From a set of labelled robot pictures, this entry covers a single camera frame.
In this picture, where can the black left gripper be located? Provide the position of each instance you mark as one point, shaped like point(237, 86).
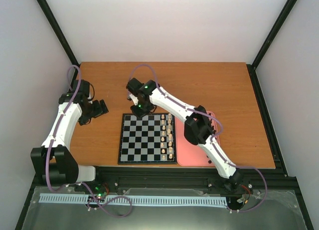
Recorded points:
point(99, 111)

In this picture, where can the black and white chessboard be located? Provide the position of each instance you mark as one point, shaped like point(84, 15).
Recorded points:
point(143, 141)

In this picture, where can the pink plastic tray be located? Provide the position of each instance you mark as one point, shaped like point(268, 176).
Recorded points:
point(189, 155)

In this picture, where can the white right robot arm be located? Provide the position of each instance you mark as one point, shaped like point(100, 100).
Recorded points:
point(198, 129)

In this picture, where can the light blue cable duct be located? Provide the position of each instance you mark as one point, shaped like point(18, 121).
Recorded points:
point(136, 201)

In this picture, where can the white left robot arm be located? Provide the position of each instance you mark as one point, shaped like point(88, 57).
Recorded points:
point(52, 161)

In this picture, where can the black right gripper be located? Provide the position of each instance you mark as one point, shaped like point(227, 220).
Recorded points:
point(138, 114)

